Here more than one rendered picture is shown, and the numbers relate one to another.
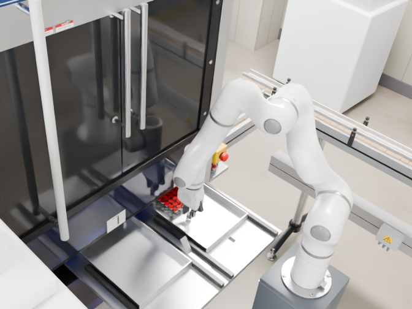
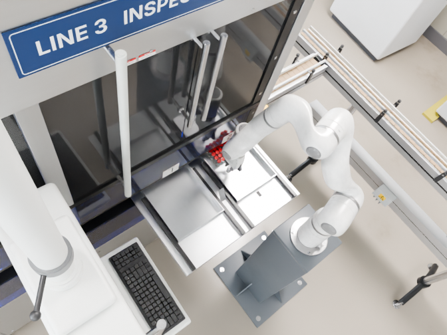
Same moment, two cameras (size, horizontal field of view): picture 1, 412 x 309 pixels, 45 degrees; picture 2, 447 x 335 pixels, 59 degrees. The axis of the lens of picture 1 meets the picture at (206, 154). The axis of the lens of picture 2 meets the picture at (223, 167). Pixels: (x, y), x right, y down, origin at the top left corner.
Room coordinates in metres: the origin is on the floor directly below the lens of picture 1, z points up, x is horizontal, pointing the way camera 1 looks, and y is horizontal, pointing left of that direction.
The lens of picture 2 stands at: (0.39, 0.13, 2.59)
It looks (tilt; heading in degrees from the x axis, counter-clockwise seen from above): 60 degrees down; 356
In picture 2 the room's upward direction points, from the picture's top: 22 degrees clockwise
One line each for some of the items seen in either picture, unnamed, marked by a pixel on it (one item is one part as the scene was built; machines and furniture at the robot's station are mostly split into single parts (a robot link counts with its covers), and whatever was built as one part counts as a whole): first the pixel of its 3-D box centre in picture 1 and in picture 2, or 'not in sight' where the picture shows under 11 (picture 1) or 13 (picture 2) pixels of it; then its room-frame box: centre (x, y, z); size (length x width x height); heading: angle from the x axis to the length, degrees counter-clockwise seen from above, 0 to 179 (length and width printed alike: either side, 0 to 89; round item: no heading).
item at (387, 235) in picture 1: (389, 236); (384, 195); (1.78, -0.99, 0.50); 0.12 x 0.05 x 0.09; 54
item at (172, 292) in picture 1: (178, 247); (216, 193); (1.24, 0.06, 0.87); 0.70 x 0.48 x 0.02; 144
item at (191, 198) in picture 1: (191, 191); (235, 154); (1.37, 0.04, 1.05); 0.10 x 0.07 x 0.11; 54
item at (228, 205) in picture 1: (195, 209); (235, 162); (1.42, 0.01, 0.90); 0.34 x 0.26 x 0.04; 54
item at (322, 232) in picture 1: (323, 228); (332, 219); (1.15, -0.42, 1.16); 0.19 x 0.12 x 0.24; 158
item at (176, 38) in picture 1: (170, 78); (236, 73); (1.41, 0.15, 1.51); 0.43 x 0.01 x 0.59; 144
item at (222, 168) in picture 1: (207, 167); not in sight; (1.73, -0.01, 0.87); 0.14 x 0.13 x 0.02; 54
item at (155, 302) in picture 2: not in sight; (146, 288); (0.73, 0.22, 0.82); 0.40 x 0.14 x 0.02; 52
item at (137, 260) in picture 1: (133, 257); (179, 197); (1.15, 0.22, 0.90); 0.34 x 0.26 x 0.04; 54
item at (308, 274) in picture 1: (311, 262); (316, 230); (1.18, -0.43, 0.95); 0.19 x 0.19 x 0.18
